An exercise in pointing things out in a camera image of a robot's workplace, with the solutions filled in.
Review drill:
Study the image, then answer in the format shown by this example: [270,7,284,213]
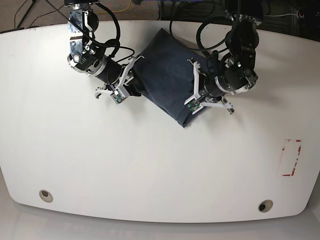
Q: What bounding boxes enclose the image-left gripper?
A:
[94,54,146,99]

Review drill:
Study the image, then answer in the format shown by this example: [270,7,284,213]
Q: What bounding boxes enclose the yellow cable on floor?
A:
[97,0,133,16]

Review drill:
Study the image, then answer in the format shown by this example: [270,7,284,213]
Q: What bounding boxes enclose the white cable on floor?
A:
[263,11,300,19]

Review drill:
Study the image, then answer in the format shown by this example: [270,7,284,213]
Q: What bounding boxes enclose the right table cable grommet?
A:
[258,199,273,213]

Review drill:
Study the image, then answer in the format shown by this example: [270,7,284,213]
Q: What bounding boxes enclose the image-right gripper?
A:
[184,58,235,115]

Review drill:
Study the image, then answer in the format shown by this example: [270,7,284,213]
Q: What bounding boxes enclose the left table cable grommet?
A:
[39,190,53,203]

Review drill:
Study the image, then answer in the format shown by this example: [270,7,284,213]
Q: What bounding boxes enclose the red tape rectangle marking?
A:
[279,139,302,177]

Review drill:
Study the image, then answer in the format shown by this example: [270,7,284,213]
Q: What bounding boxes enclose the table cable grommet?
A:
[39,190,53,203]
[258,199,273,213]

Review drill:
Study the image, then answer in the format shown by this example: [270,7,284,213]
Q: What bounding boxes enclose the dark blue t-shirt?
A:
[133,28,208,128]

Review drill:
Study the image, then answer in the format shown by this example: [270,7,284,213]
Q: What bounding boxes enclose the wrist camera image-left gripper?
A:
[108,89,130,105]

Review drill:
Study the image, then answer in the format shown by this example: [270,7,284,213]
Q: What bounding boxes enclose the black tripod stand leg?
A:
[13,0,37,29]

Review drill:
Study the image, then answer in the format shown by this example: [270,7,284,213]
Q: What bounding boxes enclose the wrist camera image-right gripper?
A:
[186,99,204,115]

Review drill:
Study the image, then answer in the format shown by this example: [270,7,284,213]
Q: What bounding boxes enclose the black cable on floor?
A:
[13,0,72,28]

